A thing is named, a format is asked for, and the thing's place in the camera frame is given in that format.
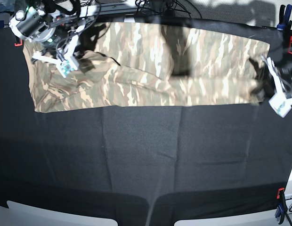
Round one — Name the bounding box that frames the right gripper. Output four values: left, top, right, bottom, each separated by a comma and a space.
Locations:
30, 25, 68, 50

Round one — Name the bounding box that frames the camouflage t-shirt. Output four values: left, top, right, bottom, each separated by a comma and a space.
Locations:
23, 22, 270, 113

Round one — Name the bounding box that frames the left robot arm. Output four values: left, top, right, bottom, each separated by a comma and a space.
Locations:
276, 58, 292, 94

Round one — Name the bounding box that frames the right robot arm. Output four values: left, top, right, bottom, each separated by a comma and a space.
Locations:
8, 0, 102, 57

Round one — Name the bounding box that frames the red clamp top left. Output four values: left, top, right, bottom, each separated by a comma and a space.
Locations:
14, 40, 23, 47

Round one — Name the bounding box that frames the black table cloth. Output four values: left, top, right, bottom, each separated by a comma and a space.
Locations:
0, 18, 292, 226

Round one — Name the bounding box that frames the blue clamp top right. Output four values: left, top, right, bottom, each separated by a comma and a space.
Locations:
276, 4, 292, 31

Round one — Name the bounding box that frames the clamp bottom right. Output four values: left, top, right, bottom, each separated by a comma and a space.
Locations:
275, 187, 287, 225

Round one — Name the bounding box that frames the black cable bundle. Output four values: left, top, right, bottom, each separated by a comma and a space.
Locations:
134, 0, 193, 17

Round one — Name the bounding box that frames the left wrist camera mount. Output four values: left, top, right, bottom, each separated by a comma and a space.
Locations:
261, 56, 292, 118

